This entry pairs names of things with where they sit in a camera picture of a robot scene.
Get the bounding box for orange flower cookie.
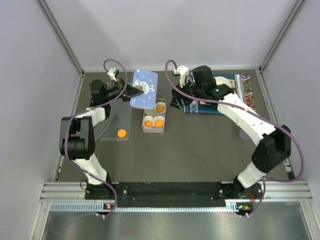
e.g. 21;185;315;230
144;120;153;128

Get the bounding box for green round cookie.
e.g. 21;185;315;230
145;109;155;114

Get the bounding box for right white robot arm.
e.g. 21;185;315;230
170;65;291;198

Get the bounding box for cream ceramic bowl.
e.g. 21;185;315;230
214;76;232;88

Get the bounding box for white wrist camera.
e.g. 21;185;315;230
107;67;119;82
173;65;190;88

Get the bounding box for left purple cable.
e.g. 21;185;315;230
64;59;127;217

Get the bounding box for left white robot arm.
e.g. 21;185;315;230
59;78;143;199

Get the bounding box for white cookie box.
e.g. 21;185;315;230
141;98;167;134

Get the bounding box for patterned napkin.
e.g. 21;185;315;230
235;74;256;111

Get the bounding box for purple cup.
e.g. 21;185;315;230
238;129;250;141

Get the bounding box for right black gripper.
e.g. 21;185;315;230
169;77;205;110

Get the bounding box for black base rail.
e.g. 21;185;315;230
84;182;257;208

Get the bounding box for clear plastic cookie tray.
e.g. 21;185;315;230
93;98;132;141

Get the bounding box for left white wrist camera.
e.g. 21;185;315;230
107;67;119;82

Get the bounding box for metal tongs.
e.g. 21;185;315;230
95;114;118;143

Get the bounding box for orange round cookie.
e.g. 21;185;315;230
156;105;165;114

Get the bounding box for blue patterned placemat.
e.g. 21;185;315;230
183;73;240;115

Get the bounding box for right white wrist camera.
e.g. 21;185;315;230
173;65;190;88

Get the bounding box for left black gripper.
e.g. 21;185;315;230
103;77;144;102

